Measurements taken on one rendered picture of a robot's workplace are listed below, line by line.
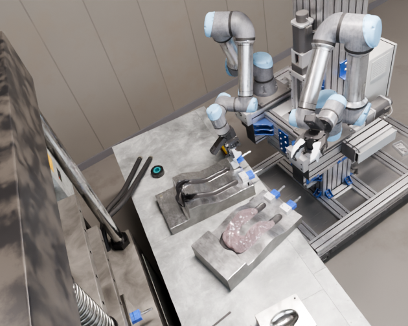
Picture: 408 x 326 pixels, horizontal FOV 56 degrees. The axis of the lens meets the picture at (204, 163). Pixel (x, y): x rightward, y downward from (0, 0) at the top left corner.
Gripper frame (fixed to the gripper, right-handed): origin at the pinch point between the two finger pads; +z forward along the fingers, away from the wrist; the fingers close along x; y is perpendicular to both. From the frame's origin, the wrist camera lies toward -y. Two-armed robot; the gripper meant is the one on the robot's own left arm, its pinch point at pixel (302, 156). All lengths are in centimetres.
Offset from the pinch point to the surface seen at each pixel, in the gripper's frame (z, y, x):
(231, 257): 24, 51, 32
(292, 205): -17, 56, 21
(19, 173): 70, -57, 22
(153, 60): -122, 49, 204
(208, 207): 3, 50, 59
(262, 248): 12, 54, 23
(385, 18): -352, 138, 73
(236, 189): -13, 51, 51
